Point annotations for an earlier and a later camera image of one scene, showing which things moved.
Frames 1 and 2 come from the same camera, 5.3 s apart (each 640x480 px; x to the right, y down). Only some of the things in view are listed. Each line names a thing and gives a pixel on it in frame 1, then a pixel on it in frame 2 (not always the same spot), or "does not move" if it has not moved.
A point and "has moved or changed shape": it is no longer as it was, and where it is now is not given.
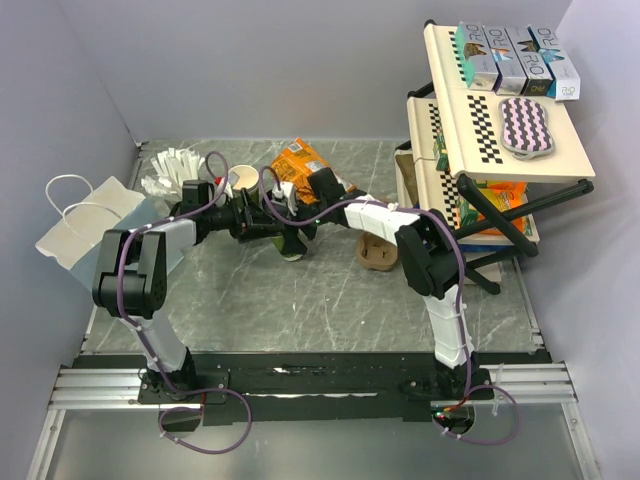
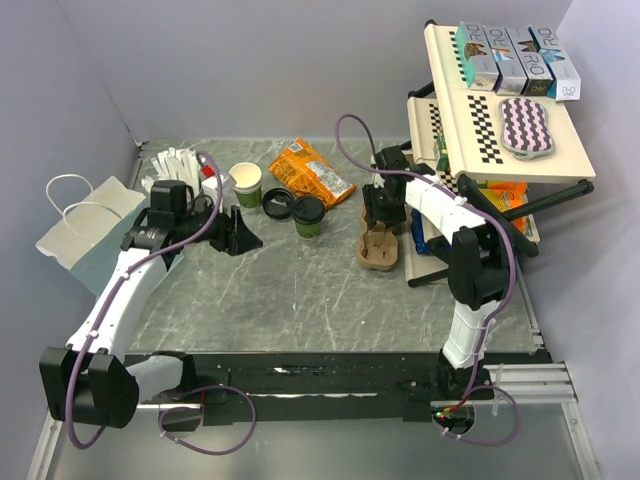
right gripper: [291, 243] to [374, 213]
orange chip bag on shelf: [507, 194] does not move
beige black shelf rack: [490, 163] does not move
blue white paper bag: [115, 207] does not move
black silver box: [531, 59] does not move
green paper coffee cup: [278, 242] has moved or changed shape
